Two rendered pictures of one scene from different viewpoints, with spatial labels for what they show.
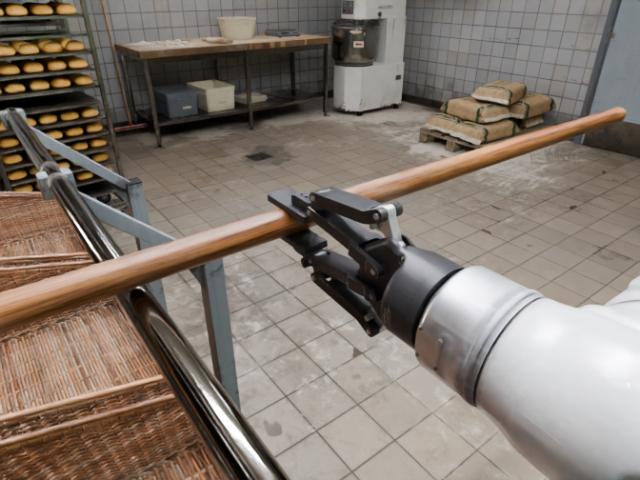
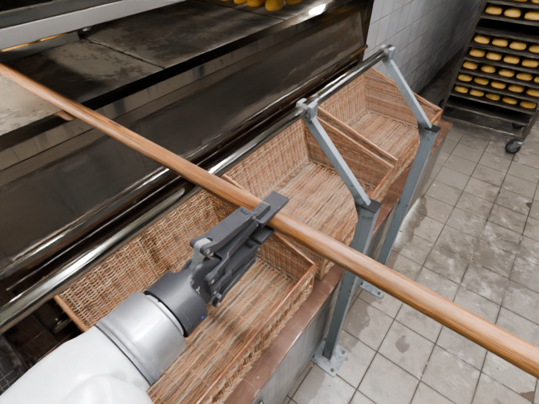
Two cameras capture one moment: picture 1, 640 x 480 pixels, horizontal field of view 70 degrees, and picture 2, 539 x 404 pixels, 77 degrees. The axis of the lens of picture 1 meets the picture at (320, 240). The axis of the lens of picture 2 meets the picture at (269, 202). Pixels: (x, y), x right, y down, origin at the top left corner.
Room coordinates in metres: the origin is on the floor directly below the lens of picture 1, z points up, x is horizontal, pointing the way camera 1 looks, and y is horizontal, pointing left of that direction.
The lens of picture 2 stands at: (0.35, -0.32, 1.56)
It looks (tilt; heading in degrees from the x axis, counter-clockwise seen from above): 44 degrees down; 75
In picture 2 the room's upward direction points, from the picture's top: straight up
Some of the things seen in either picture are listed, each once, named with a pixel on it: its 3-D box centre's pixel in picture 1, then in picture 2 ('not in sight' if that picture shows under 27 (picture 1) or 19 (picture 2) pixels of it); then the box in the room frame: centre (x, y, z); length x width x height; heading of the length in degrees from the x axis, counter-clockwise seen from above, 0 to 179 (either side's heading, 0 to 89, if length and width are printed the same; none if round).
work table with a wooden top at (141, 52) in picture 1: (232, 83); not in sight; (5.39, 0.98, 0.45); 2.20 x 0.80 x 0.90; 127
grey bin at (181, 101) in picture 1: (174, 100); not in sight; (4.97, 1.54, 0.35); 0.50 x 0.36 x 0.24; 37
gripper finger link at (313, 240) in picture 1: (297, 235); (267, 225); (0.44, 0.02, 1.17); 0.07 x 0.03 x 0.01; 38
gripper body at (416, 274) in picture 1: (403, 286); (192, 288); (0.32, -0.07, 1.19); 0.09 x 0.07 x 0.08; 38
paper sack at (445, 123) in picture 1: (456, 120); not in sight; (4.66, -1.39, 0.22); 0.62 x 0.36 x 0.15; 132
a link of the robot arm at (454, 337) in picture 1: (477, 331); (144, 333); (0.26, -0.12, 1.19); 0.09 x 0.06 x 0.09; 128
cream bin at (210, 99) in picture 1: (211, 95); not in sight; (5.22, 1.21, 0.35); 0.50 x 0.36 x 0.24; 38
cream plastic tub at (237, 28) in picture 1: (237, 28); not in sight; (5.55, 0.91, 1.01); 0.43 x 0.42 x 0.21; 127
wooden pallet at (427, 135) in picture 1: (487, 133); not in sight; (4.69, -1.74, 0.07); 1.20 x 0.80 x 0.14; 127
